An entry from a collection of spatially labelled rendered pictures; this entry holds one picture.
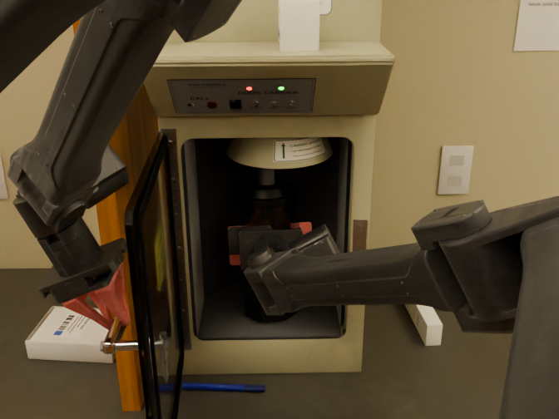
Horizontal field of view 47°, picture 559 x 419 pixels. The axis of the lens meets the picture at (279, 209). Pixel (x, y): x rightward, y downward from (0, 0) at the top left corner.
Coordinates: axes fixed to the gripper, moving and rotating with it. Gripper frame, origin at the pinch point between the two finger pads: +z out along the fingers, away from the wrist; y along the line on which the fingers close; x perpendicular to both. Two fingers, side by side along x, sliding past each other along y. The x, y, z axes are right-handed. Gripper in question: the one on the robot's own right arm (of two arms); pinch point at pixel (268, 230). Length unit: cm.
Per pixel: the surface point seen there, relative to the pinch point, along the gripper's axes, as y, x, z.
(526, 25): -56, -31, 28
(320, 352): -7.8, 20.0, -8.0
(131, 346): 18.2, -0.1, -36.5
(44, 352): 41.3, 21.0, -0.3
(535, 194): -63, 7, 31
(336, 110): -9.7, -23.0, -15.1
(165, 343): 14.2, -0.2, -36.7
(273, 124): -0.9, -20.8, -11.0
